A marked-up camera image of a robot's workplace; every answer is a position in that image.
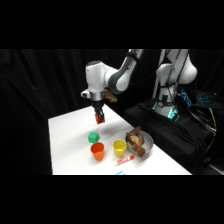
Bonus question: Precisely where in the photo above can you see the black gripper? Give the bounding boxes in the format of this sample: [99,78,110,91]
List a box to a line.
[91,99,106,125]

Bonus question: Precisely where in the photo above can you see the green cube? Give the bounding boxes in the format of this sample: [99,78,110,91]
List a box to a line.
[87,131,100,144]

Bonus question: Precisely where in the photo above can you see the orange plastic cup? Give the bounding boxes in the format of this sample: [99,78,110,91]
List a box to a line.
[90,142,106,162]

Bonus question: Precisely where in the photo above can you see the yellow plastic cup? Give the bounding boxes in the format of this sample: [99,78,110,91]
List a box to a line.
[112,139,127,159]

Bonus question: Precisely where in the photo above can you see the brown wooden pieces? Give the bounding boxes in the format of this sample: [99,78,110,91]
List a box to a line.
[125,125,147,158]

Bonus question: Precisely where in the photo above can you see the red and white marker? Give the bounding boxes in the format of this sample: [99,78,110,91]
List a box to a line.
[114,155,136,167]

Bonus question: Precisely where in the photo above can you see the grey metal bowl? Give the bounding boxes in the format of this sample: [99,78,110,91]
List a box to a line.
[125,130,155,160]

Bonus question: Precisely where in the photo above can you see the black draped robot stand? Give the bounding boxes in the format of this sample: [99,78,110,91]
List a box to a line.
[123,99,221,175]

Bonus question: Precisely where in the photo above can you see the green base light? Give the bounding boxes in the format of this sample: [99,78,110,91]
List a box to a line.
[168,108,177,120]

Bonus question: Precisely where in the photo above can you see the blue backlit keyboard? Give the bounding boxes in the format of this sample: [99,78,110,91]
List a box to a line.
[194,90,218,108]

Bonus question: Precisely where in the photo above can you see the yellowish wrist camera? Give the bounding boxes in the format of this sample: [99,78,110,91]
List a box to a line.
[103,89,118,103]

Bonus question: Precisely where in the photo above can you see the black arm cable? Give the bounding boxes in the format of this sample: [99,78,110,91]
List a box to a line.
[129,49,167,86]

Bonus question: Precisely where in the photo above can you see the yellow cable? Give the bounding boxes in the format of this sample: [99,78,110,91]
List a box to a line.
[208,107,218,137]

